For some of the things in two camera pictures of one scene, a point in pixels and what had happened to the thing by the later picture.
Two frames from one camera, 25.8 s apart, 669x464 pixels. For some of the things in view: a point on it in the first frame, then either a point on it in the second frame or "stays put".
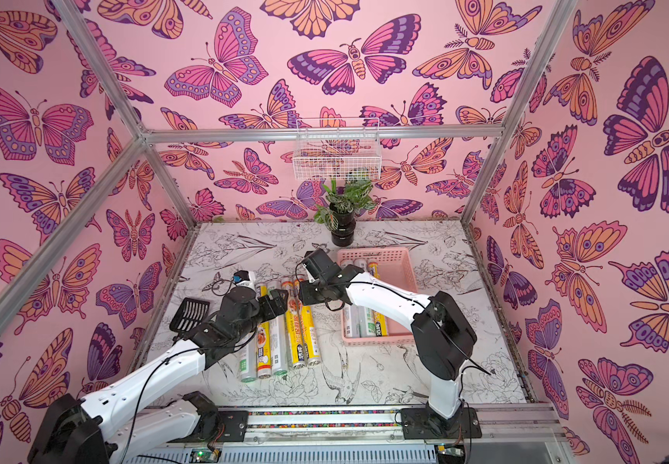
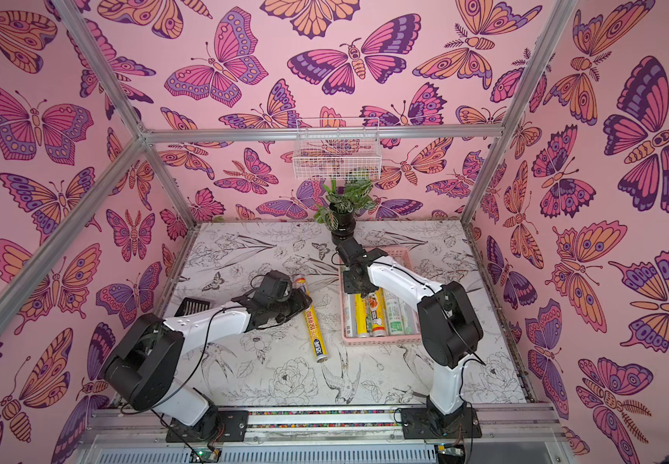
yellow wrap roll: x=309 y=335 to x=361 y=314
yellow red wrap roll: x=263 y=338 to x=377 y=307
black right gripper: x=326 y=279 to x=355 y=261
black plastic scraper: x=190 y=313 stays put
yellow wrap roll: x=294 y=325 to x=317 y=342
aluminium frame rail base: x=505 y=434 stays put
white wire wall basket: x=337 y=159 stays put
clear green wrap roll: x=353 y=321 stays put
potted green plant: x=337 y=213 stays put
